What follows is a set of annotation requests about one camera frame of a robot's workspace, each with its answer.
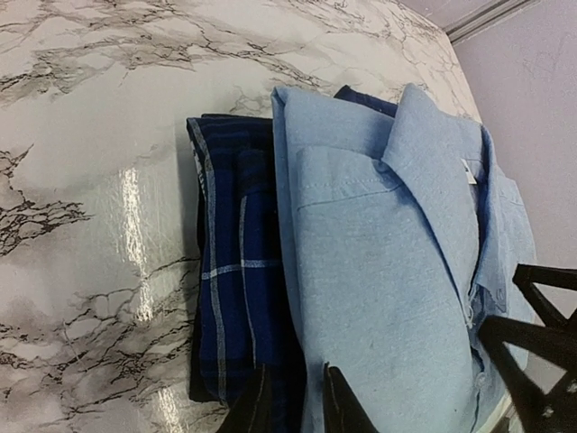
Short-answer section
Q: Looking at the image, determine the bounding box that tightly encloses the dark blue plaid shirt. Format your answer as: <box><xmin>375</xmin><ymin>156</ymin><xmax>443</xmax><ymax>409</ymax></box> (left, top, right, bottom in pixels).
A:
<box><xmin>187</xmin><ymin>85</ymin><xmax>398</xmax><ymax>405</ymax></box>

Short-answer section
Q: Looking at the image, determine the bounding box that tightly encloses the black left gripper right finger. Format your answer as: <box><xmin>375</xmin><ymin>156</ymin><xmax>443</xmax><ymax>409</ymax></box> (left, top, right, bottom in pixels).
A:
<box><xmin>323</xmin><ymin>363</ymin><xmax>378</xmax><ymax>433</ymax></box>

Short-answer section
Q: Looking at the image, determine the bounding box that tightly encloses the right aluminium corner post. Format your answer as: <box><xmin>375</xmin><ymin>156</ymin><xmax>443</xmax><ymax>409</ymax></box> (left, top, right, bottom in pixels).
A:
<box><xmin>444</xmin><ymin>0</ymin><xmax>539</xmax><ymax>44</ymax></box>

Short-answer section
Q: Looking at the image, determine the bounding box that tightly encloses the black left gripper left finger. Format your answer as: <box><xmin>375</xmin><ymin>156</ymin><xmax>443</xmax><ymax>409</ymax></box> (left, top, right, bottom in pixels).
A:
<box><xmin>218</xmin><ymin>364</ymin><xmax>289</xmax><ymax>433</ymax></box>

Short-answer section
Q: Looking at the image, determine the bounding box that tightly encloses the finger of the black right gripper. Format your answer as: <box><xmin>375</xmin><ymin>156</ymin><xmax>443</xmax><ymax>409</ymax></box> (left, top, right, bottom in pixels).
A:
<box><xmin>513</xmin><ymin>264</ymin><xmax>576</xmax><ymax>333</ymax></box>
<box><xmin>479</xmin><ymin>317</ymin><xmax>576</xmax><ymax>432</ymax></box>

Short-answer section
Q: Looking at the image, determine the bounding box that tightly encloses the light blue long sleeve shirt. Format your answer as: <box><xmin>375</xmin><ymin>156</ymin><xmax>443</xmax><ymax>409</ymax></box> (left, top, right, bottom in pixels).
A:
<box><xmin>271</xmin><ymin>85</ymin><xmax>536</xmax><ymax>432</ymax></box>

